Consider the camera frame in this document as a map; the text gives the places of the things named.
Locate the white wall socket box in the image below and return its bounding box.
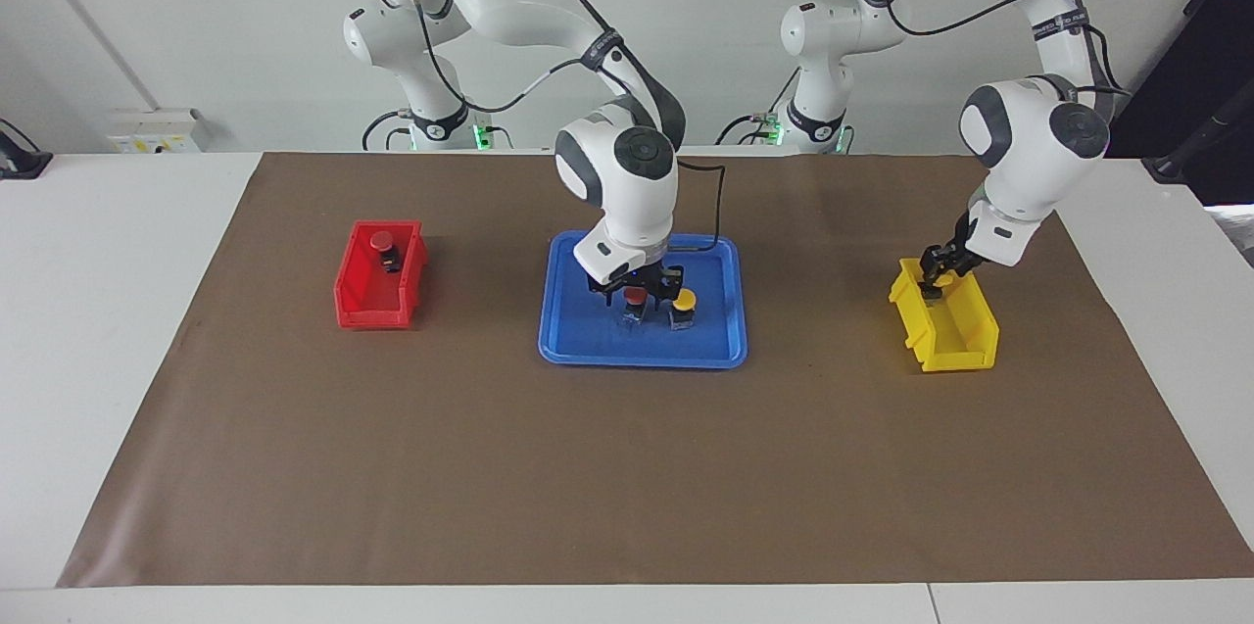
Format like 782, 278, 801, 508
106, 108, 213, 155

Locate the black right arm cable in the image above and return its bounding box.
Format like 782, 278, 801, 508
368, 0, 728, 259

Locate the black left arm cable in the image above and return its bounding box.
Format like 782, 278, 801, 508
836, 0, 1130, 98

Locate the black clamp base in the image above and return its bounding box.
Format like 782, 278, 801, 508
0, 119, 54, 181

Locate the brown paper mat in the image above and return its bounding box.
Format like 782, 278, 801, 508
57, 152, 1254, 590

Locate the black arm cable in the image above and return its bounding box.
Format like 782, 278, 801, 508
836, 0, 1130, 98
368, 0, 728, 259

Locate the black base cable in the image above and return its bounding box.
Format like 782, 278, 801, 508
714, 68, 800, 148
361, 109, 416, 154

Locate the red plastic bin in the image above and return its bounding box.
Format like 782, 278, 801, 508
334, 219, 430, 331

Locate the yellow plastic bin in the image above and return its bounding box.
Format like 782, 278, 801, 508
888, 256, 1001, 374

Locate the black right base cable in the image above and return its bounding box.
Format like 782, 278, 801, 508
361, 109, 416, 154

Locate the black left base cable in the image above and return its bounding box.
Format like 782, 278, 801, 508
714, 68, 800, 148

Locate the blue plastic tray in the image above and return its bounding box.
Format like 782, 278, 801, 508
537, 230, 749, 370

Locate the black side panel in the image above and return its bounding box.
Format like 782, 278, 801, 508
1102, 0, 1254, 208

